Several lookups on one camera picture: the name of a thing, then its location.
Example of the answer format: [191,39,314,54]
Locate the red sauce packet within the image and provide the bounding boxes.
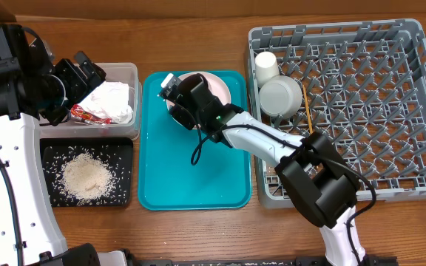
[70,104,112,125]

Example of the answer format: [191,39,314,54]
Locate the white napkin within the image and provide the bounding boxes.
[79,81,133,124]

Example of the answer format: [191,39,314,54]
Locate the white rice pile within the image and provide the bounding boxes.
[48,146,127,206]

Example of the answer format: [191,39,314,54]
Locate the white cup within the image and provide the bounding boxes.
[254,52,280,88]

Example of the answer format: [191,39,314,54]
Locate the grey white bowl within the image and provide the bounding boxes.
[259,75,302,119]

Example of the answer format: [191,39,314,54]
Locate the wooden chopstick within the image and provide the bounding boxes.
[302,84,314,134]

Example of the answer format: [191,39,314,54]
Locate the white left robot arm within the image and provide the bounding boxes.
[0,24,136,265]

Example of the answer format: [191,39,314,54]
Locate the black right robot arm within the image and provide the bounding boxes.
[159,73,376,265]

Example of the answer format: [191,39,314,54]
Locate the grey dishwasher rack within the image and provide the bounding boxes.
[247,18,426,201]

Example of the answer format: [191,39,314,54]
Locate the pink plate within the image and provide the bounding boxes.
[179,71,231,105]

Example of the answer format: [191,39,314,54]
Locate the clear plastic bin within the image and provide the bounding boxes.
[41,62,142,140]

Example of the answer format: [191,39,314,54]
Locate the teal serving tray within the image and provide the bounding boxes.
[138,72,252,211]

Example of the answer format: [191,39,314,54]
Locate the black tray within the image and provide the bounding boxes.
[39,137,134,208]

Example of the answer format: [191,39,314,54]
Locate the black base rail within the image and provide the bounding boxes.
[138,256,399,266]

